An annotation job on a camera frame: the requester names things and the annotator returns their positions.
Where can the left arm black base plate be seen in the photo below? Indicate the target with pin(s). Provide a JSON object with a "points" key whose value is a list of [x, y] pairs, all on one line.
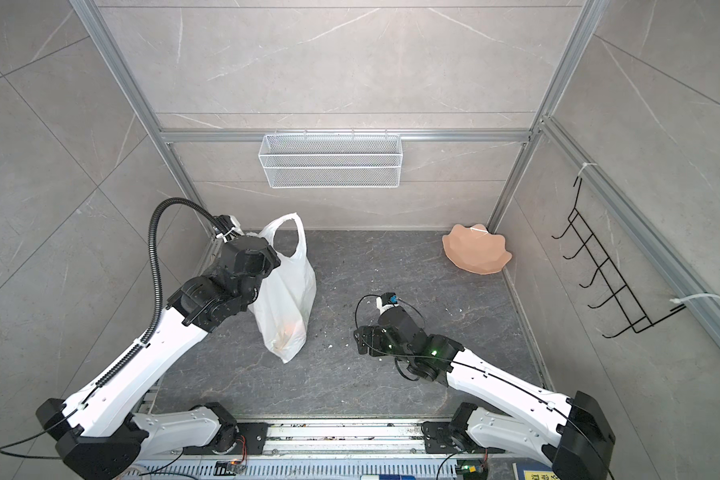
{"points": [[251, 436]]}

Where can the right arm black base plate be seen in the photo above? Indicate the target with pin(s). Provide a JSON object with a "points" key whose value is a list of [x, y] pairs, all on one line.
{"points": [[438, 439]]}

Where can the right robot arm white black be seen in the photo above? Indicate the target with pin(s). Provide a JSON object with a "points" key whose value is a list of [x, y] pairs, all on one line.
{"points": [[571, 435]]}

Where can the white wire mesh basket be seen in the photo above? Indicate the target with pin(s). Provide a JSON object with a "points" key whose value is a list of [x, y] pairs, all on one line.
{"points": [[340, 160]]}

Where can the white zip tie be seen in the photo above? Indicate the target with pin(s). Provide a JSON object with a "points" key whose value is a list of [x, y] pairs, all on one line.
{"points": [[583, 167], [692, 297]]}

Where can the pink shell-shaped bowl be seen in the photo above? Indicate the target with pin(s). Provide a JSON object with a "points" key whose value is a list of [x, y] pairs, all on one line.
{"points": [[475, 250]]}

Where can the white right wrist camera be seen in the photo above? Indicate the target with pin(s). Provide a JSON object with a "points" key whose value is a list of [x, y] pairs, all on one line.
{"points": [[386, 301]]}

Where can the white plastic bag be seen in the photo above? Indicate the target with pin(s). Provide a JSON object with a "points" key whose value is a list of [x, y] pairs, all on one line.
{"points": [[286, 297]]}

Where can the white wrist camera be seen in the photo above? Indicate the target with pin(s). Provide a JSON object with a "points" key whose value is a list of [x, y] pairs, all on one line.
{"points": [[227, 228], [386, 301]]}

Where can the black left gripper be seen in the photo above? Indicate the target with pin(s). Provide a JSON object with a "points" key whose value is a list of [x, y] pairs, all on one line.
{"points": [[266, 258]]}

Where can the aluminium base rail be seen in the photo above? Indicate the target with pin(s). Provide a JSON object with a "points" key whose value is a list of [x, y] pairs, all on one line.
{"points": [[355, 436]]}

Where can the white zip tie lower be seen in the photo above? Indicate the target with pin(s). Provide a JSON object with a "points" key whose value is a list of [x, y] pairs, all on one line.
{"points": [[692, 297]]}

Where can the white slotted cable duct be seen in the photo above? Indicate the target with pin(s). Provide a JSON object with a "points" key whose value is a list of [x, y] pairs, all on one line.
{"points": [[262, 468]]}

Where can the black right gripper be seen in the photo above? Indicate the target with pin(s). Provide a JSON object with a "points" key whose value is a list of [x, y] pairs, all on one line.
{"points": [[376, 332]]}

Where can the black wire hook rack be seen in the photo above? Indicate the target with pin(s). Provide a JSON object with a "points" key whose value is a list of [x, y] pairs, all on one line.
{"points": [[607, 272]]}

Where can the white zip tie upper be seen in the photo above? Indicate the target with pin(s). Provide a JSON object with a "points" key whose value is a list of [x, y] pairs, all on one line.
{"points": [[583, 167]]}

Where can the blue yellow label box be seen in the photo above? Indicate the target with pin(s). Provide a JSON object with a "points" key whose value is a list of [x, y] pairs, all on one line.
{"points": [[527, 470]]}

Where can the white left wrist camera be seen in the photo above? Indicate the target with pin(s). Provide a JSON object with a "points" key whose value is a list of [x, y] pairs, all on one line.
{"points": [[227, 228]]}

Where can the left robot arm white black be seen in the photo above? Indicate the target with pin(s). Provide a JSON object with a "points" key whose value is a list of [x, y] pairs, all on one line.
{"points": [[99, 435]]}

